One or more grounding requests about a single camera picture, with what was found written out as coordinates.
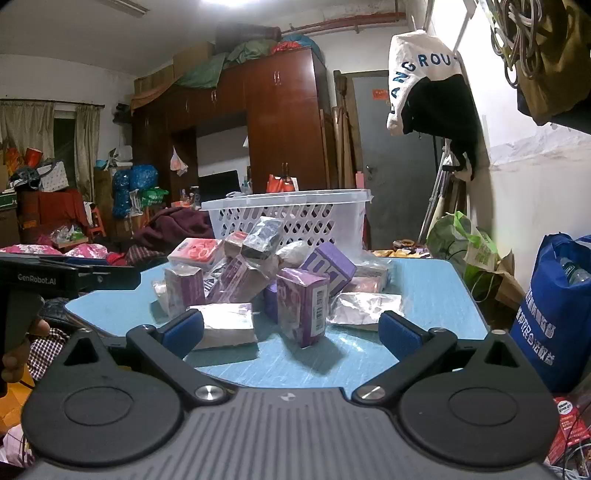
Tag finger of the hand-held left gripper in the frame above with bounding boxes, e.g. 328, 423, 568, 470
68, 264, 142, 294

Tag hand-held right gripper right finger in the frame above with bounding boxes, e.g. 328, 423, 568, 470
352, 310, 532, 409

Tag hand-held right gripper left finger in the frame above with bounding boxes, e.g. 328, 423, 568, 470
59, 308, 230, 409

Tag large silver foil packet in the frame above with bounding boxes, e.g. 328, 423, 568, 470
187, 302, 259, 350

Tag brown-sided box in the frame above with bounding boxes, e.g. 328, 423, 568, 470
208, 254, 279, 305

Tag pink box with red rings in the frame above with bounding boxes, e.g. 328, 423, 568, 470
167, 237, 225, 273

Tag wide purple box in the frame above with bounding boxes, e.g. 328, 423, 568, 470
300, 242, 358, 297

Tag small brown box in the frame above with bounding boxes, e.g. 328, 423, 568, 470
223, 231, 250, 257

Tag tall purple box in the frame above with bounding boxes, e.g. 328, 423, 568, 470
276, 268, 330, 348

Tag white plastic basket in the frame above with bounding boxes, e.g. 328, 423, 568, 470
201, 188, 373, 254

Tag person's left hand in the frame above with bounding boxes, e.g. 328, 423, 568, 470
0, 318, 51, 384

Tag pink floral blanket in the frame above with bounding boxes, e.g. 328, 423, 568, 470
0, 242, 110, 267

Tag plaid cloth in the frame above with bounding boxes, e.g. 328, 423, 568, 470
27, 327, 71, 383

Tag maroon blanket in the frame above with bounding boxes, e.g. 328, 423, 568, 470
133, 206, 216, 256

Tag blue plastic sack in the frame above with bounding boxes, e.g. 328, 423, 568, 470
112, 164, 159, 219

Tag green plastic bag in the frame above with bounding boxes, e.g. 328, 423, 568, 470
427, 211, 500, 278

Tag brown paper bag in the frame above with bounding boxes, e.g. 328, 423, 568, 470
465, 251, 528, 311

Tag narrow beige curtain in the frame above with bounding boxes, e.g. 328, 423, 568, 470
74, 105, 102, 202

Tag white hanging plastic bag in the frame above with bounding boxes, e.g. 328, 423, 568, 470
169, 147, 189, 176

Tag black monitor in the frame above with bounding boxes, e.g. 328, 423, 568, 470
198, 170, 242, 202

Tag grey door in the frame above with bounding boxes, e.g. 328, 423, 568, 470
353, 70, 440, 251

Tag wide beige curtain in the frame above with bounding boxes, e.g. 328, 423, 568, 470
0, 100, 57, 160

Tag metal crutches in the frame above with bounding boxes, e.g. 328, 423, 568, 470
417, 138, 456, 241

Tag blue shopping bag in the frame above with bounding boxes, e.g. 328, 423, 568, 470
510, 233, 591, 394

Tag orange gift bag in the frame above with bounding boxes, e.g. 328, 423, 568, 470
266, 174, 297, 194

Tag clear water bottle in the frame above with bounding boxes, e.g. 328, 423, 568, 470
560, 257, 591, 285

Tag red printed packet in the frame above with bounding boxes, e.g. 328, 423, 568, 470
544, 394, 591, 468

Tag green tarp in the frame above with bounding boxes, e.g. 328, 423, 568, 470
174, 39, 279, 89

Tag brown wooden wardrobe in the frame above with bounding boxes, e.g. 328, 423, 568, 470
131, 46, 339, 205

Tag white tote bag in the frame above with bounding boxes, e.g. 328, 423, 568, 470
386, 30, 465, 137

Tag olive hanging bag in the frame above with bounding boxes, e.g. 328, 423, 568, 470
489, 0, 591, 136

